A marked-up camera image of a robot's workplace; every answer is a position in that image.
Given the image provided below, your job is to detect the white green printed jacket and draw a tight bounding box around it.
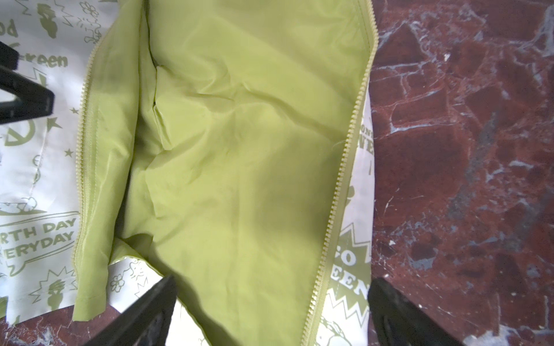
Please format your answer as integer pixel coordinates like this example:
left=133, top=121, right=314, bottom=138
left=1, top=1, right=378, bottom=345

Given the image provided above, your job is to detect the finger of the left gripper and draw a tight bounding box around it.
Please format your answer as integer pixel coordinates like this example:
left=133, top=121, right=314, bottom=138
left=1, top=43, right=55, bottom=125

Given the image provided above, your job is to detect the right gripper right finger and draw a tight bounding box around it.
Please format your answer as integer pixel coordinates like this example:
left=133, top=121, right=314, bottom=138
left=367, top=278, right=463, bottom=346

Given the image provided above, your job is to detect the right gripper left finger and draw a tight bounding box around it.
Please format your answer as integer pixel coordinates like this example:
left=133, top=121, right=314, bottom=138
left=87, top=276, right=177, bottom=346

